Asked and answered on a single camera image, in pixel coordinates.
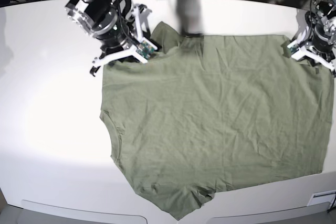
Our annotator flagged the white label sticker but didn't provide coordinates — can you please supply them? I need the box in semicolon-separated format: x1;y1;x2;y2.
307;190;335;208

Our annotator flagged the green T-shirt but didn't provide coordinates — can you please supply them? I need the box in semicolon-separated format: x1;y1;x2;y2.
100;23;334;220

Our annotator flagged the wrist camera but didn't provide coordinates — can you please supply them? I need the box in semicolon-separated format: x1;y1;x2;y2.
287;40;299;57
136;40;157;60

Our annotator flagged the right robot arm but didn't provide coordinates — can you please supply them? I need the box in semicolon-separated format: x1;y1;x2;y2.
65;0;157;76

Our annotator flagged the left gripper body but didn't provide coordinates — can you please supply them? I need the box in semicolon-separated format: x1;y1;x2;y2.
295;26;335;77

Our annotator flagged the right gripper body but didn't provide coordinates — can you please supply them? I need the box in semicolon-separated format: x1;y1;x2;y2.
90;4;152;76

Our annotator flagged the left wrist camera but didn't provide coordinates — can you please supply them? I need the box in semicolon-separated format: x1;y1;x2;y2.
287;40;299;57

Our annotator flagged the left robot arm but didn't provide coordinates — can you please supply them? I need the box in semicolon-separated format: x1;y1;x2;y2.
298;0;335;77

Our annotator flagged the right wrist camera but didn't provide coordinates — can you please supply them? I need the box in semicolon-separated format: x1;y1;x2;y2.
136;40;157;60

